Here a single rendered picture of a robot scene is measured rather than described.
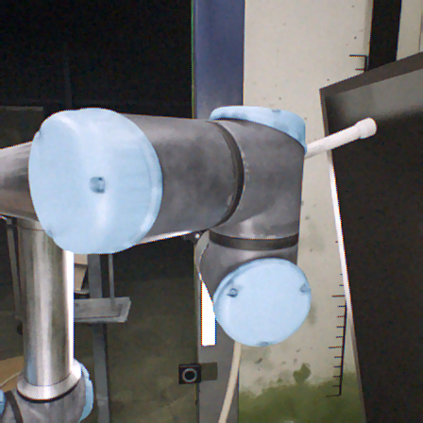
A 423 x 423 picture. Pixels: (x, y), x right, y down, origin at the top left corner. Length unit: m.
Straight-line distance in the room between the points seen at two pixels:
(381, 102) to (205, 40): 0.71
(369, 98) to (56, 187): 0.90
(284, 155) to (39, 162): 0.19
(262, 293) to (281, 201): 0.08
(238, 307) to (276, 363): 1.45
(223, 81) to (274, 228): 1.17
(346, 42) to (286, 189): 1.33
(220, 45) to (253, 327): 1.25
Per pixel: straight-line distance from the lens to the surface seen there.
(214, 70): 1.45
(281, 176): 0.31
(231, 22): 1.50
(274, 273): 0.32
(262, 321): 0.34
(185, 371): 1.69
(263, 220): 0.31
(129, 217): 0.21
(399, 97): 1.09
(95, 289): 1.79
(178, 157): 0.23
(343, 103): 1.00
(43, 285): 0.87
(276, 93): 1.49
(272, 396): 1.86
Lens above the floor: 1.49
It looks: 11 degrees down
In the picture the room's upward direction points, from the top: straight up
